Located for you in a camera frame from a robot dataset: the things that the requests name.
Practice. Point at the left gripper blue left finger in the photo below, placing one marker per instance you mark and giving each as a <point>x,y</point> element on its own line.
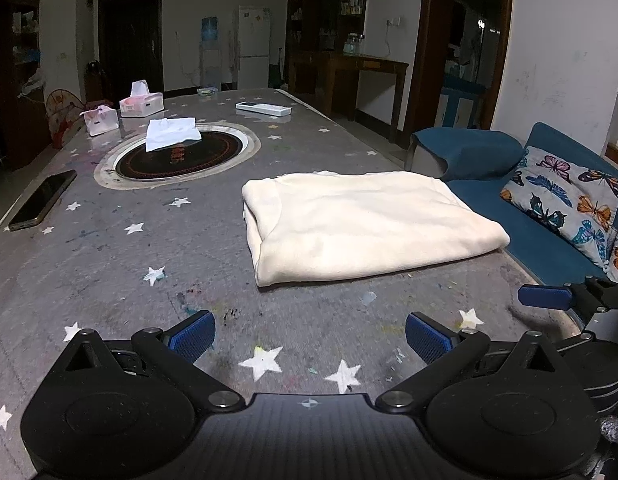
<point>192,337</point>

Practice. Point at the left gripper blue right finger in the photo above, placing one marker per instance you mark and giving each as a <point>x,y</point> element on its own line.
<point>427,338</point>

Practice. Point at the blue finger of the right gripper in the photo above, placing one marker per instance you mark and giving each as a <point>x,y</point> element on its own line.
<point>547,297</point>

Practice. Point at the cream white sweater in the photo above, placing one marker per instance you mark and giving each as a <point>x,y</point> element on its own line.
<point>327,227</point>

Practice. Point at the butterfly print cushion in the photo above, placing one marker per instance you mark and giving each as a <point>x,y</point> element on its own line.
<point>575,202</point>

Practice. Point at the grey star patterned table mat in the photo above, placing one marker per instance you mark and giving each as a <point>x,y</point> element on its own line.
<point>118,261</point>

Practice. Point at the blue sofa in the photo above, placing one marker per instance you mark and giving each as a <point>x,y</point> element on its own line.
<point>476,164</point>

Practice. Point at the round black induction cooktop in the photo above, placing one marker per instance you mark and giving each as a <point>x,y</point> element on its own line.
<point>221,147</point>

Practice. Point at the black smartphone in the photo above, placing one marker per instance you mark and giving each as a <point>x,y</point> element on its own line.
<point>38,205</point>

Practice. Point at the white paper tissue sheet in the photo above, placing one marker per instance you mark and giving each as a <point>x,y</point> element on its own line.
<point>165,132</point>

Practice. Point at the small pink white tissue pack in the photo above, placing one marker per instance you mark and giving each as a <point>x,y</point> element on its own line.
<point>100,120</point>

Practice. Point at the pink white tissue box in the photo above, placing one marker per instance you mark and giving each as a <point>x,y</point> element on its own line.
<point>142,102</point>

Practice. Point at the white remote control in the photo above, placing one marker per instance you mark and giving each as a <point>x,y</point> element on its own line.
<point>264,109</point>

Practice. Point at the small clear plastic box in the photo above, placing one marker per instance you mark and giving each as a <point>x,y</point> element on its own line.
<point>206,91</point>

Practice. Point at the pink dotted play tent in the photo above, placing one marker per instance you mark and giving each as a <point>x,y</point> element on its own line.
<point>63,110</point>

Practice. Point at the water dispenser with blue bottle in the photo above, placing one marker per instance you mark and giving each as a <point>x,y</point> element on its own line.
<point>209,65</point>

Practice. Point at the dark wooden side table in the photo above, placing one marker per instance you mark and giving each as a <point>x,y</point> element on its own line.
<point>376,76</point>

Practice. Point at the dark shelf cabinet left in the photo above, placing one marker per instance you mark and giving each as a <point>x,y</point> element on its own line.
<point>22,125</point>

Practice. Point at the white refrigerator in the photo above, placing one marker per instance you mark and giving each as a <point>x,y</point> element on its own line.
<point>252,27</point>

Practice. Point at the dark wooden display cabinet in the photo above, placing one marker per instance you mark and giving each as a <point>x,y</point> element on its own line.
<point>314,29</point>

